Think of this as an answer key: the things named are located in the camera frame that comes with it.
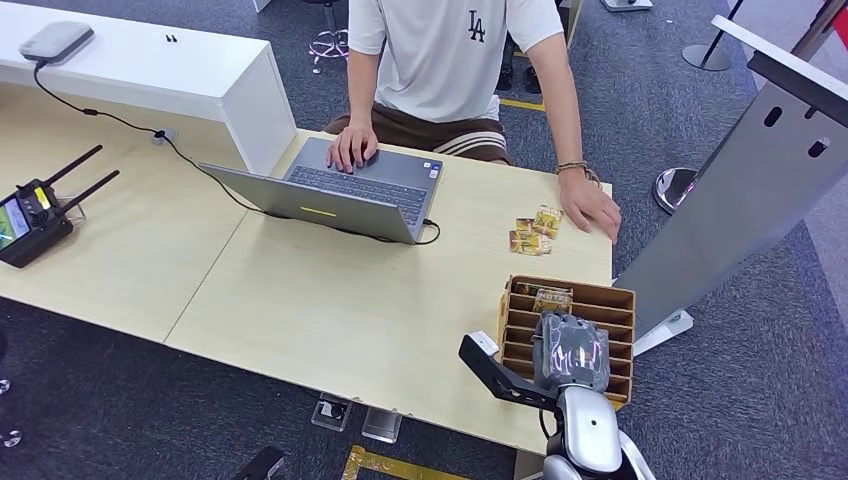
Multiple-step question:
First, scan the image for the yellow floor tape corner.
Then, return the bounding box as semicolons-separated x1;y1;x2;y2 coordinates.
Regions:
341;445;465;480

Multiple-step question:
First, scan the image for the person's left hand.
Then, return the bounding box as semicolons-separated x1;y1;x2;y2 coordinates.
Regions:
558;168;623;245

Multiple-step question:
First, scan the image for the chrome stanchion base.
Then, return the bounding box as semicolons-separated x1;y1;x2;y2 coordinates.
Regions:
652;167;700;215

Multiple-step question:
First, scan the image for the person's right hand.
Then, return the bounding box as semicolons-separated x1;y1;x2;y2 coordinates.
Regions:
325;122;380;176

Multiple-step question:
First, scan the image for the pale desk leg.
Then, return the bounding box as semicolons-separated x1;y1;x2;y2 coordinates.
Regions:
513;450;549;480

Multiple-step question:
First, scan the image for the wooden slotted card organizer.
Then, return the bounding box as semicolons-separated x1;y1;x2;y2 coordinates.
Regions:
496;274;636;407

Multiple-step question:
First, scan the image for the chrome chair base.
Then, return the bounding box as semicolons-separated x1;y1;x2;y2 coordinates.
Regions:
307;0;350;74

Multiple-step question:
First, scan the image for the dark gold card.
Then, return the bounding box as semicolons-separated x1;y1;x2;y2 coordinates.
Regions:
515;282;571;297

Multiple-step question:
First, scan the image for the beaded wrist bracelet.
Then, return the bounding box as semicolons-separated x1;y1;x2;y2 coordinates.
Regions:
555;160;602;187

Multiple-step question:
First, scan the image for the clear acrylic stand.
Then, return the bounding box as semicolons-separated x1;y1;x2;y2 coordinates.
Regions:
56;197;88;228

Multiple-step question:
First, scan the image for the grey stanchion with pole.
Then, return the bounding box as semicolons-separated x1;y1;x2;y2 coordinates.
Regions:
682;0;745;73

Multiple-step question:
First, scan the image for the short yellow floor tape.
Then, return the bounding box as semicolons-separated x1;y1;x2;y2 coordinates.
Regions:
498;97;546;114

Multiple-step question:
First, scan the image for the black angular object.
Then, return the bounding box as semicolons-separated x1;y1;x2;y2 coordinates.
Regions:
231;445;287;480

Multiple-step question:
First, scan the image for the person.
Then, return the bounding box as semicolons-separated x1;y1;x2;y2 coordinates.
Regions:
322;0;623;245

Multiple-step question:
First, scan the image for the long black power cable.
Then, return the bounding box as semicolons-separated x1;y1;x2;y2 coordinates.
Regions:
31;60;442;247

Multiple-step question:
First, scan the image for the white counter shelf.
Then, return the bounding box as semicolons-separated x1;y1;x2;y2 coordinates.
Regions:
0;0;298;177

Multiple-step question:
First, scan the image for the grey laptop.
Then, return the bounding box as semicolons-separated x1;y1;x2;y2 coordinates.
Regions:
198;137;444;246

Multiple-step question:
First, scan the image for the clear acrylic block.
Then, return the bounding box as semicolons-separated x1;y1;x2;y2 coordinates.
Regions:
361;407;404;444
311;394;354;433

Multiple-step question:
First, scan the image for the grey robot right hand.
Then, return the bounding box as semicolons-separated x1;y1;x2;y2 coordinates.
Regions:
531;311;611;393

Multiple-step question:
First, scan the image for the black remote controller with antennas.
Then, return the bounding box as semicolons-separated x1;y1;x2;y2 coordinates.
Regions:
0;144;122;270

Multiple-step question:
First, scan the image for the grey flat device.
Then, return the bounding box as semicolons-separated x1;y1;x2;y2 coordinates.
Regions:
18;21;96;66

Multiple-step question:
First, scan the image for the gold hotel print card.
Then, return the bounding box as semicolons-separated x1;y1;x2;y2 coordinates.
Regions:
531;288;574;315

